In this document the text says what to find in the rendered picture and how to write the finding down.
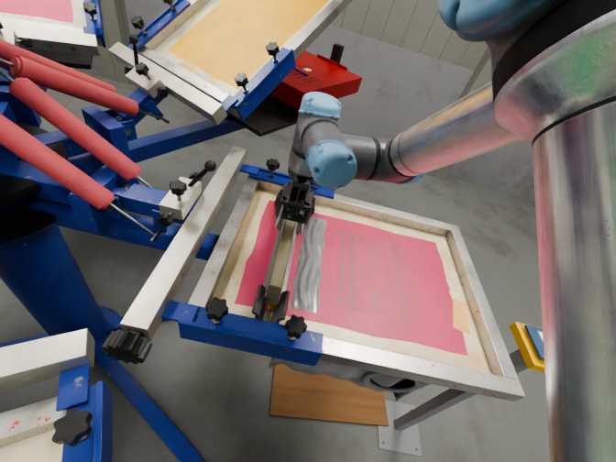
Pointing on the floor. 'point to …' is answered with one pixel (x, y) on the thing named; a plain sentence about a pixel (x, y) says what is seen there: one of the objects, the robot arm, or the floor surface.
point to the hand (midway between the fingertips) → (289, 226)
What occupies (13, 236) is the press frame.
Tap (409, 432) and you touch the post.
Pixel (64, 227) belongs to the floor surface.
